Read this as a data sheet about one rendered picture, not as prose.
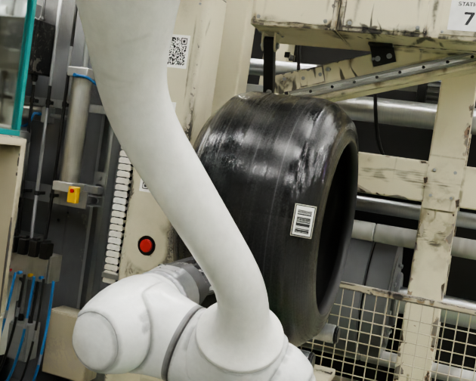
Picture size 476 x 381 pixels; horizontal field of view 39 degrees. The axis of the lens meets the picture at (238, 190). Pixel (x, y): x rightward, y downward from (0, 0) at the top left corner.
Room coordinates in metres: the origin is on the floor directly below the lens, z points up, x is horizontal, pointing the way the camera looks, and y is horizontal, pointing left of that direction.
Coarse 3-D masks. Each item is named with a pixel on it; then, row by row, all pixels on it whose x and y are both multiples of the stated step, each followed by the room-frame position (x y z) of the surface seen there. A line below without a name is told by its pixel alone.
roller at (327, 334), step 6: (330, 324) 1.61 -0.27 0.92; (324, 330) 1.59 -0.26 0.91; (330, 330) 1.59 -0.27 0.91; (336, 330) 1.59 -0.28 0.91; (318, 336) 1.60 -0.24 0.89; (324, 336) 1.59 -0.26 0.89; (330, 336) 1.59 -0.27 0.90; (336, 336) 1.59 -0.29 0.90; (330, 342) 1.60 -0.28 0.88; (336, 342) 1.60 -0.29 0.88
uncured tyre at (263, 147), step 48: (240, 96) 1.45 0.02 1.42; (288, 96) 1.45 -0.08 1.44; (240, 144) 1.31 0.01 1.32; (288, 144) 1.29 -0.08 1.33; (336, 144) 1.35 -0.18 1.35; (240, 192) 1.27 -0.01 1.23; (288, 192) 1.24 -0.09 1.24; (336, 192) 1.73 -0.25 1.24; (288, 240) 1.23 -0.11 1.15; (336, 240) 1.71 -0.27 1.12; (288, 288) 1.26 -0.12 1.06; (336, 288) 1.59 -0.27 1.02; (288, 336) 1.34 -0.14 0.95
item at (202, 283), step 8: (176, 264) 0.97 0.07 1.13; (184, 264) 0.97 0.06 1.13; (192, 272) 0.96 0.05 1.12; (200, 272) 0.98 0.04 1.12; (200, 280) 0.96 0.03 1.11; (208, 280) 0.99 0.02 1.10; (200, 288) 0.96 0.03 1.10; (208, 288) 0.98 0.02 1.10; (200, 296) 0.96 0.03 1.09; (200, 304) 0.98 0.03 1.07
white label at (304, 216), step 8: (296, 208) 1.23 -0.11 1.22; (304, 208) 1.24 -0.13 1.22; (312, 208) 1.24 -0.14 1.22; (296, 216) 1.23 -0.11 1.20; (304, 216) 1.23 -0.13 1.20; (312, 216) 1.23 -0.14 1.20; (296, 224) 1.23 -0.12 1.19; (304, 224) 1.23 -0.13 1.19; (312, 224) 1.23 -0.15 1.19; (296, 232) 1.23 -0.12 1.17; (304, 232) 1.23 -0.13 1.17
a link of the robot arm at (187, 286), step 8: (152, 272) 0.90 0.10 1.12; (160, 272) 0.90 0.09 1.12; (168, 272) 0.91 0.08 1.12; (176, 272) 0.92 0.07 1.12; (184, 272) 0.93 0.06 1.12; (176, 280) 0.90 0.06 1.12; (184, 280) 0.91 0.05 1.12; (192, 280) 0.93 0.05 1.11; (184, 288) 0.90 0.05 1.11; (192, 288) 0.92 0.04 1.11; (192, 296) 0.91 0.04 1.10
